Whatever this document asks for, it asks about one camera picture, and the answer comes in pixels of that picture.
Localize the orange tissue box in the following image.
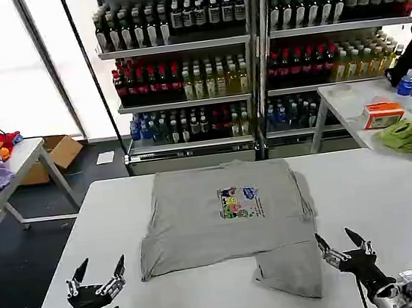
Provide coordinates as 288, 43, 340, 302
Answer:
361, 99, 408, 131

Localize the grey printed shirt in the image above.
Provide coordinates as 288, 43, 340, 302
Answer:
128, 151, 328, 308

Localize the grey side table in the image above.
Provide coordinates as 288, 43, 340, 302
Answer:
0, 132, 90, 277

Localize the white tape roll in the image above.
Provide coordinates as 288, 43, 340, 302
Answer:
326, 82, 354, 101

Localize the brown cardboard box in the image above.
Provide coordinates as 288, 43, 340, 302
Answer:
14, 132, 88, 186

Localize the red orange cloth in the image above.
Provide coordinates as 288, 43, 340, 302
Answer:
0, 129, 27, 162

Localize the blue water bottle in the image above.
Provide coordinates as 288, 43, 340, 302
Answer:
393, 68, 412, 98

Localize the white paper sheet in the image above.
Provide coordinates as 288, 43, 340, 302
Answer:
94, 150, 116, 166

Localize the white side table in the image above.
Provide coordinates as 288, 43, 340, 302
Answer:
302, 74, 412, 176

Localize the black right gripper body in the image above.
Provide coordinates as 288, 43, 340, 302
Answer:
340, 245, 397, 301

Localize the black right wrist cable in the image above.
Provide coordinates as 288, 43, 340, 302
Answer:
355, 279, 371, 308

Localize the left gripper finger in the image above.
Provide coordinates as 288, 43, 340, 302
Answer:
93, 254, 129, 299
62, 258, 93, 299

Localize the metal shelf rack with bottles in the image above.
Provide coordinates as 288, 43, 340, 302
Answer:
89, 0, 272, 180
246, 0, 412, 161

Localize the green cloth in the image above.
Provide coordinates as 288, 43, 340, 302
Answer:
372, 118, 412, 159

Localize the thin black slanted pole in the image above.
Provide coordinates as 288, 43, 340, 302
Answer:
58, 0, 130, 170

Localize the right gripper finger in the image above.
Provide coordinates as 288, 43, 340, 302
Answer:
344, 224, 375, 260
314, 230, 351, 274

